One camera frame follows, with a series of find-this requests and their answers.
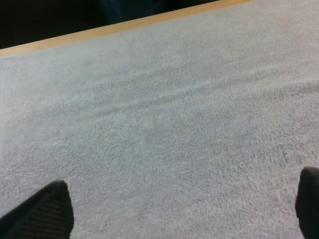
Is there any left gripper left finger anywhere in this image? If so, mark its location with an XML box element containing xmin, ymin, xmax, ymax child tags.
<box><xmin>0</xmin><ymin>180</ymin><xmax>75</xmax><ymax>239</ymax></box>

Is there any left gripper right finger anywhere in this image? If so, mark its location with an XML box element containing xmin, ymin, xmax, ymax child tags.
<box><xmin>295</xmin><ymin>166</ymin><xmax>319</xmax><ymax>239</ymax></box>

